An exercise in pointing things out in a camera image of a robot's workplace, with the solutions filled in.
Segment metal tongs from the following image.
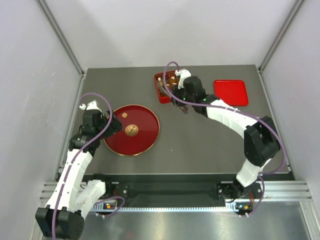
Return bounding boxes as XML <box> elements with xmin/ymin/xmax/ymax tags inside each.
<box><xmin>156</xmin><ymin>81</ymin><xmax>188</xmax><ymax>114</ymax></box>

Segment round dark red plate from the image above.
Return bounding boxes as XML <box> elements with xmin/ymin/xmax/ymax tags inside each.
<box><xmin>104</xmin><ymin>104</ymin><xmax>160</xmax><ymax>156</ymax></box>

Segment red box lid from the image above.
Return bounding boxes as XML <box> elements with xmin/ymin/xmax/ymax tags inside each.
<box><xmin>213</xmin><ymin>79</ymin><xmax>249</xmax><ymax>107</ymax></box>

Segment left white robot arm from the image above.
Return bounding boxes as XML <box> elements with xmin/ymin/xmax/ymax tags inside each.
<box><xmin>35</xmin><ymin>107</ymin><xmax>123</xmax><ymax>240</ymax></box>

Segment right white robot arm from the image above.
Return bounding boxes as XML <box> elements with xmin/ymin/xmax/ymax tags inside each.
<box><xmin>171</xmin><ymin>76</ymin><xmax>281</xmax><ymax>199</ymax></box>

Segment red chocolate box with tray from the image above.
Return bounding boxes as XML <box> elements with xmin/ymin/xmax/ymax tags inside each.
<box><xmin>154</xmin><ymin>70</ymin><xmax>179</xmax><ymax>104</ymax></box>

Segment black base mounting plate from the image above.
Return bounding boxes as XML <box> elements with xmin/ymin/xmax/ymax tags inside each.
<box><xmin>82</xmin><ymin>173</ymin><xmax>263</xmax><ymax>209</ymax></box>

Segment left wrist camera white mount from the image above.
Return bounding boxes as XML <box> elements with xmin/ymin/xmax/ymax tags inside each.
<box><xmin>79</xmin><ymin>100</ymin><xmax>102</xmax><ymax>112</ymax></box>

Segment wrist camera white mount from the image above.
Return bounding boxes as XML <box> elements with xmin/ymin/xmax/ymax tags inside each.
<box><xmin>79</xmin><ymin>100</ymin><xmax>102</xmax><ymax>112</ymax></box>
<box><xmin>174</xmin><ymin>68</ymin><xmax>192</xmax><ymax>89</ymax></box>

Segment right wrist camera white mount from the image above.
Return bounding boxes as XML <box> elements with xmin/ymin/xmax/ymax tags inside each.
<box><xmin>174</xmin><ymin>68</ymin><xmax>192</xmax><ymax>89</ymax></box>

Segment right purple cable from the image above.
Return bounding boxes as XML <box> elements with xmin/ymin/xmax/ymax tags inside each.
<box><xmin>163</xmin><ymin>61</ymin><xmax>287</xmax><ymax>175</ymax></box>

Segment purple cable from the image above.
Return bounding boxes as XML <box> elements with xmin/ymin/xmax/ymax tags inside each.
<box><xmin>51</xmin><ymin>92</ymin><xmax>126</xmax><ymax>238</ymax></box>
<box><xmin>163</xmin><ymin>61</ymin><xmax>287</xmax><ymax>175</ymax></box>

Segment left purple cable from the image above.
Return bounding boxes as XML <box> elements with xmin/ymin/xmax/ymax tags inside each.
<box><xmin>51</xmin><ymin>92</ymin><xmax>126</xmax><ymax>238</ymax></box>

